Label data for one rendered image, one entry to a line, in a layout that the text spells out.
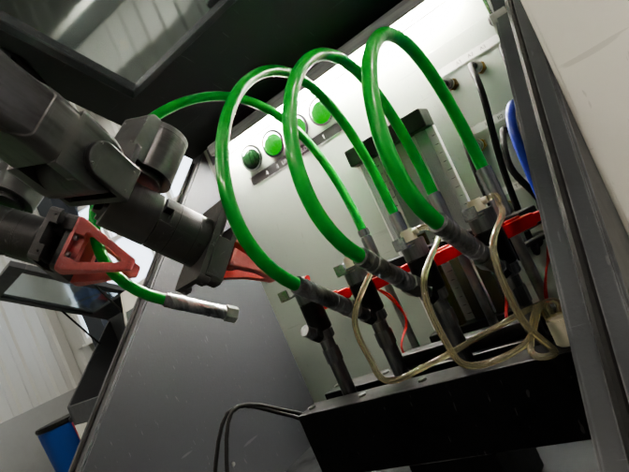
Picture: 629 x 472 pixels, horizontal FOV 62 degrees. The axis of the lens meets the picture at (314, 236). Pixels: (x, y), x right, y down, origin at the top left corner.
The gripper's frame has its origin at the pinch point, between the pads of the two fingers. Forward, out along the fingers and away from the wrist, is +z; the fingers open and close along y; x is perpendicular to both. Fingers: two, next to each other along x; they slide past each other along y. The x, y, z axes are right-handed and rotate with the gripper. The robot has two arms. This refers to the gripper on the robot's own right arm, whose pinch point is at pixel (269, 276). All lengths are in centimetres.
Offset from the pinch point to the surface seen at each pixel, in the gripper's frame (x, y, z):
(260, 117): 20.0, 37.8, -0.3
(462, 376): -16.6, -8.8, 14.9
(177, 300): 9.6, -3.6, -6.6
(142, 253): 556, 225, 95
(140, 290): 10.3, -4.0, -10.9
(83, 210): 620, 273, 18
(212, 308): 9.1, -3.0, -2.0
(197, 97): 8.4, 24.2, -14.0
